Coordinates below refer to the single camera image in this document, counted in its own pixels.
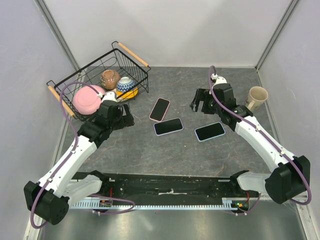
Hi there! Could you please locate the light blue phone case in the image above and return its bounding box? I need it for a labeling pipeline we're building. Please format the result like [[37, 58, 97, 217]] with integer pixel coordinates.
[[194, 121, 227, 143]]

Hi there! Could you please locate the pink phone case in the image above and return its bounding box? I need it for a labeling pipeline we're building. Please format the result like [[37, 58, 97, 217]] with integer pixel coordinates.
[[148, 97, 171, 123]]

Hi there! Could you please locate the blue edged black phone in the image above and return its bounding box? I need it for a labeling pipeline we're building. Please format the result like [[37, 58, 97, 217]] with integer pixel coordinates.
[[154, 118, 183, 135]]

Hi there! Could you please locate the lavender phone case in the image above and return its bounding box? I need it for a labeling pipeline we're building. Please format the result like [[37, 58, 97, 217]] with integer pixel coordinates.
[[153, 117, 185, 137]]

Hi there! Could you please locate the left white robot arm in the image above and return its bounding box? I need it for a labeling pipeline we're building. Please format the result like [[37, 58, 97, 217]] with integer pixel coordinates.
[[23, 100, 134, 229]]

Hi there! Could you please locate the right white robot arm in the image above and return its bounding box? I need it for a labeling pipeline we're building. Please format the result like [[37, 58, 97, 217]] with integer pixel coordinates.
[[190, 83, 311, 205]]

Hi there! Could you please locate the blue patterned bowl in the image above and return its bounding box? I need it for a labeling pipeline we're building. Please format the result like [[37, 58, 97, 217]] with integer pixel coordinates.
[[116, 76, 135, 95]]

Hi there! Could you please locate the pink plate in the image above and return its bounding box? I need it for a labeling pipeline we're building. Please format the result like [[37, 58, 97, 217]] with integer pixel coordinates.
[[72, 85, 106, 115]]

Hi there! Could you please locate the brown ceramic bowl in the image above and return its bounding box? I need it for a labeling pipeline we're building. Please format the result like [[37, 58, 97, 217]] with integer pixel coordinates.
[[100, 69, 121, 90]]

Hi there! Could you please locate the cream mug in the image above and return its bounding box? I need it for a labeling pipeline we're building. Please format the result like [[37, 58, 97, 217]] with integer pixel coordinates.
[[245, 86, 269, 112]]

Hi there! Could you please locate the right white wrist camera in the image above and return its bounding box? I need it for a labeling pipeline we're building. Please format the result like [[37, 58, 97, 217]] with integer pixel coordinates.
[[210, 73, 227, 86]]

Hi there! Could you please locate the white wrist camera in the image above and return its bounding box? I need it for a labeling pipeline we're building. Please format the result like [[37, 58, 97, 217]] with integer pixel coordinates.
[[210, 73, 227, 86], [97, 91, 117, 102]]

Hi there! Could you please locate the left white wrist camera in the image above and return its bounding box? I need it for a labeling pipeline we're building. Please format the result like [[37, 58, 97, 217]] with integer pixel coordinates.
[[97, 91, 117, 102]]

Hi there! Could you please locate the black wire basket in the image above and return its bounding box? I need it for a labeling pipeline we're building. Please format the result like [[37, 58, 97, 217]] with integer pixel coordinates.
[[46, 41, 151, 122]]

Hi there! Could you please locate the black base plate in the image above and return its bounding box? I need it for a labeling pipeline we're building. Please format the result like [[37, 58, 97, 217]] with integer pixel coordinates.
[[72, 172, 261, 206]]

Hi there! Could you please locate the grey cable duct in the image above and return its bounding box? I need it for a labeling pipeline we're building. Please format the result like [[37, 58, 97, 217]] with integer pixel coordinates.
[[70, 197, 248, 211]]

